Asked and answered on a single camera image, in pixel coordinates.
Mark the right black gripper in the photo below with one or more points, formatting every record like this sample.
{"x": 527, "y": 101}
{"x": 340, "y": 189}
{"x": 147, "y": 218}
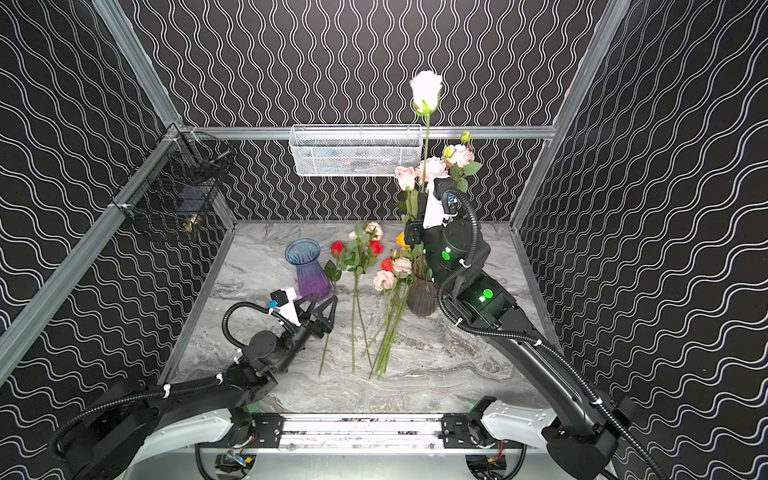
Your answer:
{"x": 417, "y": 228}

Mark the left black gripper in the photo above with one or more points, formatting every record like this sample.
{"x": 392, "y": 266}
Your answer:
{"x": 308, "y": 318}

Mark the pink flower spray stem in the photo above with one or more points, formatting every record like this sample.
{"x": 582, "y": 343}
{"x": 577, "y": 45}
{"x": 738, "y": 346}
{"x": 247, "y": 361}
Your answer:
{"x": 457, "y": 161}

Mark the white rose stem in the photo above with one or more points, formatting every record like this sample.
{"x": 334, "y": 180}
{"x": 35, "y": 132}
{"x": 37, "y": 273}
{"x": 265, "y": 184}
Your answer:
{"x": 426, "y": 89}

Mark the red rose stem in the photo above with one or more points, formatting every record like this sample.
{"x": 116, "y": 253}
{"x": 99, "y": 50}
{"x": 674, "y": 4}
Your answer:
{"x": 333, "y": 271}

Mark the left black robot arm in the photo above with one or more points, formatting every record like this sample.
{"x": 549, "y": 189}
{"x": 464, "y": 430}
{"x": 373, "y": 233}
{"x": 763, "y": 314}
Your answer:
{"x": 102, "y": 440}

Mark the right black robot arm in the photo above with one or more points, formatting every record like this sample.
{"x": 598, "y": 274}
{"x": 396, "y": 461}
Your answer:
{"x": 582, "y": 427}

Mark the blue purple glass vase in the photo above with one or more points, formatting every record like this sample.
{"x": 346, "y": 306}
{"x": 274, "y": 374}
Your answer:
{"x": 303, "y": 254}

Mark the smoky pink glass vase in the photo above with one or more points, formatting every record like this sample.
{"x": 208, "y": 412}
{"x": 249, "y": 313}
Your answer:
{"x": 422, "y": 295}

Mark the pile of artificial flowers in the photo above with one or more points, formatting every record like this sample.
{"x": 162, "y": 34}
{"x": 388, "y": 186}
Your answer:
{"x": 394, "y": 277}

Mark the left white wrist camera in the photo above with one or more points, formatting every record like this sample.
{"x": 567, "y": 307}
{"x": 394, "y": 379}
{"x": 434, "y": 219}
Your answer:
{"x": 281, "y": 304}

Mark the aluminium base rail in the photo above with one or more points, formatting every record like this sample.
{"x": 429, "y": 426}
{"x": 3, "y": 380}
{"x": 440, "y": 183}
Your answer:
{"x": 394, "y": 434}

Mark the white mesh wall basket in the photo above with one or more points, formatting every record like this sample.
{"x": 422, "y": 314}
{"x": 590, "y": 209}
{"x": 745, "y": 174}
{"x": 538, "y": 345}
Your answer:
{"x": 355, "y": 150}

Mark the black wire wall basket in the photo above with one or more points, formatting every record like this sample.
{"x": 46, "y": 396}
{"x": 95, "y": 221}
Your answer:
{"x": 175, "y": 202}

